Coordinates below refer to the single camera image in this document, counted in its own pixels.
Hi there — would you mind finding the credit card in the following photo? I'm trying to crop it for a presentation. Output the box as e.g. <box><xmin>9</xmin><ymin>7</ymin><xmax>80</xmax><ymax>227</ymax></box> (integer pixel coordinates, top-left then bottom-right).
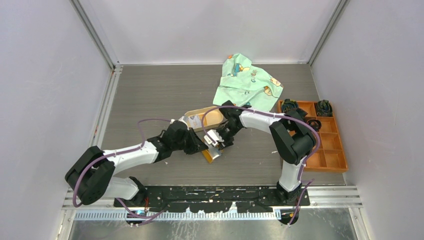
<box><xmin>188</xmin><ymin>114</ymin><xmax>202</xmax><ymax>129</ymax></box>

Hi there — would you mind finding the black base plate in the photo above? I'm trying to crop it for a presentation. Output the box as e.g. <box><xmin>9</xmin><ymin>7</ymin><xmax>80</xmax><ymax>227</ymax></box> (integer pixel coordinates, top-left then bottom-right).
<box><xmin>113</xmin><ymin>185</ymin><xmax>310</xmax><ymax>213</ymax></box>

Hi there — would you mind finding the orange compartment organizer box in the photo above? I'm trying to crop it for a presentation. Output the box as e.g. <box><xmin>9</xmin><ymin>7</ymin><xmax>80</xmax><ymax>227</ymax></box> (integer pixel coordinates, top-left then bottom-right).
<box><xmin>276</xmin><ymin>99</ymin><xmax>349</xmax><ymax>173</ymax></box>

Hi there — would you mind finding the beige oval tray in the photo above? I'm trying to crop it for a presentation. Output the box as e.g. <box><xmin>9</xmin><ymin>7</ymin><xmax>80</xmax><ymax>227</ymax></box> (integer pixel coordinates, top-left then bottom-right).
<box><xmin>184</xmin><ymin>106</ymin><xmax>224</xmax><ymax>132</ymax></box>

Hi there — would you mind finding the green cartoon cloth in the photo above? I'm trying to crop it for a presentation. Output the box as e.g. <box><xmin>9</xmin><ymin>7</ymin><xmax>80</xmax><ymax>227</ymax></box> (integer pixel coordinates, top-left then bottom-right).
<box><xmin>213</xmin><ymin>53</ymin><xmax>284</xmax><ymax>112</ymax></box>

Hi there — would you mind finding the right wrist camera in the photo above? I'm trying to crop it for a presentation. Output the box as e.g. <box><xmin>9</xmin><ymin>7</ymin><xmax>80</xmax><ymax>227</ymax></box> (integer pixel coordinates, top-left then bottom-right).
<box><xmin>203</xmin><ymin>129</ymin><xmax>223</xmax><ymax>147</ymax></box>

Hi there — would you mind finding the dark bundle in corner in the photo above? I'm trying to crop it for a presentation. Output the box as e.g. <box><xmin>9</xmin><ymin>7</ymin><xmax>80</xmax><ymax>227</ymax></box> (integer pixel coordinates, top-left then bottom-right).
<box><xmin>315</xmin><ymin>99</ymin><xmax>333</xmax><ymax>117</ymax></box>

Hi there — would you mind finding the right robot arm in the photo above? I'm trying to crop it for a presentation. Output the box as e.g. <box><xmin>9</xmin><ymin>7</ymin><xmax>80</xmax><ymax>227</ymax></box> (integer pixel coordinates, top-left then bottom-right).
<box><xmin>212</xmin><ymin>100</ymin><xmax>320</xmax><ymax>206</ymax></box>

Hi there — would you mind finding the orange leather card holder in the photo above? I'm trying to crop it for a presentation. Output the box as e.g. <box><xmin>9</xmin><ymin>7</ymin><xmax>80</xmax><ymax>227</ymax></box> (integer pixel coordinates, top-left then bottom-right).
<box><xmin>201</xmin><ymin>148</ymin><xmax>222</xmax><ymax>164</ymax></box>

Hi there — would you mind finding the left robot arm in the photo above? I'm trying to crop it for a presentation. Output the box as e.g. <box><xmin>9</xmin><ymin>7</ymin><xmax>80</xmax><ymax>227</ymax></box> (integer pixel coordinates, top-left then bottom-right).
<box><xmin>64</xmin><ymin>120</ymin><xmax>208</xmax><ymax>208</ymax></box>

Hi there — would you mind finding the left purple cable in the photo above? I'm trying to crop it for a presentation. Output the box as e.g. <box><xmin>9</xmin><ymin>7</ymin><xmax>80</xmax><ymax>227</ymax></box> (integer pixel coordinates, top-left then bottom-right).
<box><xmin>72</xmin><ymin>118</ymin><xmax>173</xmax><ymax>227</ymax></box>

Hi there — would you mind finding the dark coiled strap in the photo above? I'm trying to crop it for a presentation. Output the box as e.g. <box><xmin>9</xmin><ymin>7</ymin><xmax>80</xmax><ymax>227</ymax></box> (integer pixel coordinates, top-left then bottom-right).
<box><xmin>280</xmin><ymin>98</ymin><xmax>309</xmax><ymax>117</ymax></box>

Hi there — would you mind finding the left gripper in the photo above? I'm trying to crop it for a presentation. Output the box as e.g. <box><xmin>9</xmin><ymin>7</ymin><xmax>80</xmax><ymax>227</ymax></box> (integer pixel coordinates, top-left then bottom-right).
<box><xmin>172</xmin><ymin>127</ymin><xmax>208</xmax><ymax>155</ymax></box>

